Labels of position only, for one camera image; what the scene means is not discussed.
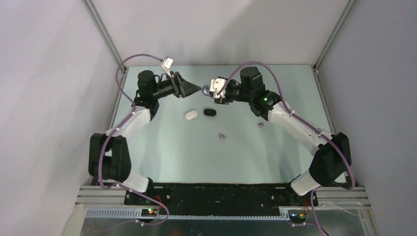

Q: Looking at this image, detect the white earbud charging case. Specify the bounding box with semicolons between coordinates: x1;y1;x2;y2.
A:
184;110;198;120

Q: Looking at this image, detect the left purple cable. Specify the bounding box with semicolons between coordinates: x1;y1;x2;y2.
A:
97;54;170;226

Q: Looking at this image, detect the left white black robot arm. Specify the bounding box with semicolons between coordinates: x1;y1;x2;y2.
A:
88;70;201;205

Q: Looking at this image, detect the left aluminium frame post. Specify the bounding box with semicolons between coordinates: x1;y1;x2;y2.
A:
82;0;122;65

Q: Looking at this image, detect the right aluminium frame post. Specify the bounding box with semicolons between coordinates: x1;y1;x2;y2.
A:
313;0;357;75

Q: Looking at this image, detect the black earbud charging case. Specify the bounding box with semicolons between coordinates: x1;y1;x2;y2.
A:
203;108;217;117

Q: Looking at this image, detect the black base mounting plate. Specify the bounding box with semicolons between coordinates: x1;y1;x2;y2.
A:
124;183;319;217

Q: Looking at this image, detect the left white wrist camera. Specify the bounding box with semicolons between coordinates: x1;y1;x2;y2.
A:
160;57;174;76

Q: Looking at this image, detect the aluminium frame post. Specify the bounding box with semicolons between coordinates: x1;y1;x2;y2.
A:
313;0;357;75
82;0;122;65

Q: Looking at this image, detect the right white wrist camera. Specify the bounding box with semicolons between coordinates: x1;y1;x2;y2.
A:
209;78;227;99

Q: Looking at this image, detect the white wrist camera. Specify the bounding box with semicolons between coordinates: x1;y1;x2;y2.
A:
160;57;174;76
209;78;227;99

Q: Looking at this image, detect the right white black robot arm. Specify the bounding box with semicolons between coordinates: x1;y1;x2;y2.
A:
207;66;352;206

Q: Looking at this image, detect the grey slotted cable duct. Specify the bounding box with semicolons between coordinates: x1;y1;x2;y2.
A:
85;208;291;221

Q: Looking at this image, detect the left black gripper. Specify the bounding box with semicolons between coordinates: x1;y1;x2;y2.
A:
151;71;201;100

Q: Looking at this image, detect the purple cable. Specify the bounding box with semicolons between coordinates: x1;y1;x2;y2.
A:
97;54;170;226
221;61;356;236

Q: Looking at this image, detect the purple earbud charging case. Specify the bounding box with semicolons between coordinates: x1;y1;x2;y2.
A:
202;85;211;97

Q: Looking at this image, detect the aluminium front frame rail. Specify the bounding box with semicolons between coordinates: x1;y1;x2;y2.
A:
76;186;371;209

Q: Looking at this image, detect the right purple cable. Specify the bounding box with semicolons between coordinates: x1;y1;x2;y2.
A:
221;61;356;236

